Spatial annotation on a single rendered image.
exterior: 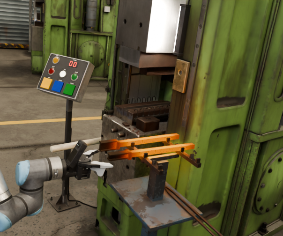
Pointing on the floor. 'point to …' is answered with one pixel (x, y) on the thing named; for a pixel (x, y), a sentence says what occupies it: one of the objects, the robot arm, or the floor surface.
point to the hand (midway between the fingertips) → (106, 156)
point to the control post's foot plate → (57, 202)
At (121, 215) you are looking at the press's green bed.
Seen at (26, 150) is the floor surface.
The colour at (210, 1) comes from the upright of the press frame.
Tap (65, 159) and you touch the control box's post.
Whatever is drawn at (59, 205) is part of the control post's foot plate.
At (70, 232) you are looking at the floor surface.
